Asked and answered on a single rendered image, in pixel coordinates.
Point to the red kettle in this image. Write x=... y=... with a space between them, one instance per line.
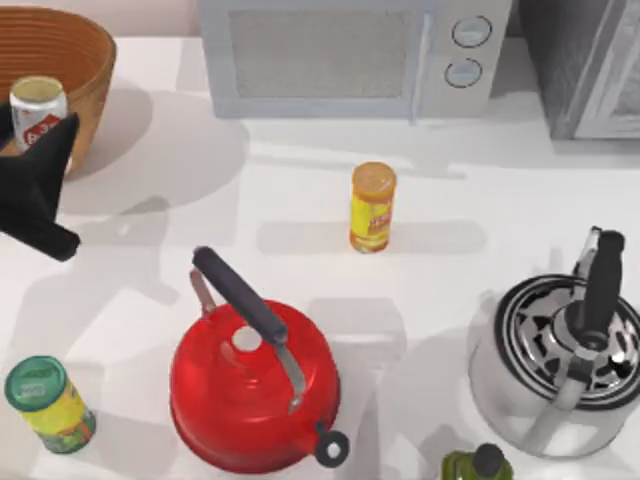
x=250 y=390

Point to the microwave oven door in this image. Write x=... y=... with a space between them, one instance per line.
x=315 y=52

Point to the round microwave knob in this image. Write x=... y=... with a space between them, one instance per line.
x=471 y=29
x=463 y=72

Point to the silver kettle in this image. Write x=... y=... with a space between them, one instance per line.
x=540 y=350

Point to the pale microwave oven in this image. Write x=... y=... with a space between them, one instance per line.
x=495 y=50

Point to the green bottle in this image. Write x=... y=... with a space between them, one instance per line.
x=480 y=462

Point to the grey cabinet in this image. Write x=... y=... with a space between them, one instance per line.
x=560 y=75

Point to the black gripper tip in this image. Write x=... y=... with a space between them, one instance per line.
x=30 y=200

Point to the woven brown basket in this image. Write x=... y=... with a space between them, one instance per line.
x=85 y=65

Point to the red and white can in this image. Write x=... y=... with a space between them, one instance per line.
x=37 y=107

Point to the green and yellow can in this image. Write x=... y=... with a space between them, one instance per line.
x=55 y=410

